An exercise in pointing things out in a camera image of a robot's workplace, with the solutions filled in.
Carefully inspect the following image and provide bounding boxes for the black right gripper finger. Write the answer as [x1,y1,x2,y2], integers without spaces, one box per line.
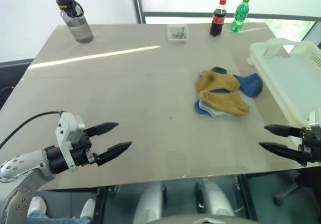
[263,124,303,138]
[258,142,305,164]

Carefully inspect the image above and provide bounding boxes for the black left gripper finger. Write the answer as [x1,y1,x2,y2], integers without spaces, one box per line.
[85,122,119,137]
[96,141,132,167]

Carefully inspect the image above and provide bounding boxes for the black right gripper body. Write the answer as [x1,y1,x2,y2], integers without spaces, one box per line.
[298,125,321,168]

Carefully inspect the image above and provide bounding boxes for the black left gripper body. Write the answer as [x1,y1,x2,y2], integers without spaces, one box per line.
[71,131,101,168]

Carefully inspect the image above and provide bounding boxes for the mustard yellow sock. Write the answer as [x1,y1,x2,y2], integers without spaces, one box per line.
[199,90,251,116]
[194,70,241,93]

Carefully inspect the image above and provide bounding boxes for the white plastic basket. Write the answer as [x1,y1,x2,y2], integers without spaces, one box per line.
[247,38,321,144]

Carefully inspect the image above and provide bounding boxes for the small clear plastic box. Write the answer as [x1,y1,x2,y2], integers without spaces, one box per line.
[167,24,189,44]

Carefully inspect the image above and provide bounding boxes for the grey chair base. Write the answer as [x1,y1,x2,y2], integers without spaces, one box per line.
[272,173,304,207]

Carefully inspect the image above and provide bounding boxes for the white shoe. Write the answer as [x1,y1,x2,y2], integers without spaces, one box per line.
[79,198,96,220]
[27,196,48,216]

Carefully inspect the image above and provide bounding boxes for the black table leg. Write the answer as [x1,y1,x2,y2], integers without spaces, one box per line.
[93,186,109,224]
[235,174,258,224]

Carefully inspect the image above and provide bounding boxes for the silver robot left leg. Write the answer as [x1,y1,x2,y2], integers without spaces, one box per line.
[132,182,168,224]

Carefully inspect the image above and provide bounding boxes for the silver robot leg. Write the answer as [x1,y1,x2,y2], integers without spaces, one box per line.
[132,182,168,224]
[195,180,236,217]

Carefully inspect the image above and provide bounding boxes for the blue jeans legs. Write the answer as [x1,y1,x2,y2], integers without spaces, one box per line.
[26,209,92,224]

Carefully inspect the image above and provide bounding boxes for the light grey sock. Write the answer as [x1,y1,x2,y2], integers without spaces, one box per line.
[198,96,252,118]

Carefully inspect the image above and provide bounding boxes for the silver robot right leg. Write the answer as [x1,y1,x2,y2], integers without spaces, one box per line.
[195,180,236,217]

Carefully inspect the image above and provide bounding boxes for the dark green sock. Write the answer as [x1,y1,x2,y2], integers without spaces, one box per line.
[210,67,228,75]

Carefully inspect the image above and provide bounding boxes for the black furniture piece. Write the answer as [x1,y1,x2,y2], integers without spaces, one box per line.
[0,57,35,112]

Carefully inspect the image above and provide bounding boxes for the grey water bottle black lid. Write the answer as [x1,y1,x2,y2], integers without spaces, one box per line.
[52,0,94,44]

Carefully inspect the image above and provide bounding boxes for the grey robot torso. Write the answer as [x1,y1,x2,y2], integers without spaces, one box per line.
[150,213,262,224]

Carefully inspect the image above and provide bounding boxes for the colourful small clips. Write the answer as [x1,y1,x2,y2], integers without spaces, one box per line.
[171,27,188,39]

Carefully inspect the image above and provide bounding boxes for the green soda bottle yellow cap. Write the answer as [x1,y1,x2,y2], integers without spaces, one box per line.
[230,0,252,33]

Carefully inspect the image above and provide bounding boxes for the cola bottle red cap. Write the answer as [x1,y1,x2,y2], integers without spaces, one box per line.
[209,0,228,37]

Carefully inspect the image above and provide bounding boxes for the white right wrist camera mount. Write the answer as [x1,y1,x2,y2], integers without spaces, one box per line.
[308,111,321,128]

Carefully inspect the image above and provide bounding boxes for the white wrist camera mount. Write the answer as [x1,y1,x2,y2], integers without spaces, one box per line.
[55,111,86,173]
[308,111,321,128]

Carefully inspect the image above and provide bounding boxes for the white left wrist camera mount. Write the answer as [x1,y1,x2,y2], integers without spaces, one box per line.
[55,111,86,173]

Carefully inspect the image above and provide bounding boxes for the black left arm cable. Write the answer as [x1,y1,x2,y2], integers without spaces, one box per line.
[0,110,66,151]

